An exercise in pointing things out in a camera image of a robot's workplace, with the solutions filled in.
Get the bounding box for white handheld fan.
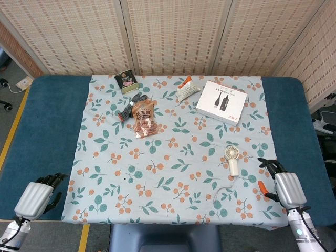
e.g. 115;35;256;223
224;145;240;177

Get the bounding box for white floor socket box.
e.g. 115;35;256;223
15;76;34;89

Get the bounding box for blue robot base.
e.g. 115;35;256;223
109;224;222;252

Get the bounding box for white cable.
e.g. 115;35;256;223
3;83;29;93

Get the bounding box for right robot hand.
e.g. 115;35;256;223
257;157;311;210

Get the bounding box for grey rolled socks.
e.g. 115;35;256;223
118;93;148;122

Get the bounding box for white power strip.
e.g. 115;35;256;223
311;117;336;135

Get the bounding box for orange snack bag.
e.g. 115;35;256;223
131;98;160;140

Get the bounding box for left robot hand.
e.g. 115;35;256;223
14;173;69;221

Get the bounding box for woven folding screen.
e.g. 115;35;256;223
0;0;336;114

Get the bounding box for white orange snack packet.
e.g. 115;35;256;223
175;75;201;102

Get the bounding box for floral tablecloth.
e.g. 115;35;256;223
61;74;289;231

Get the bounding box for dark green tin can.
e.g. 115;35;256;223
114;69;139;95

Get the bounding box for white product box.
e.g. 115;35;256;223
195;80;248;126

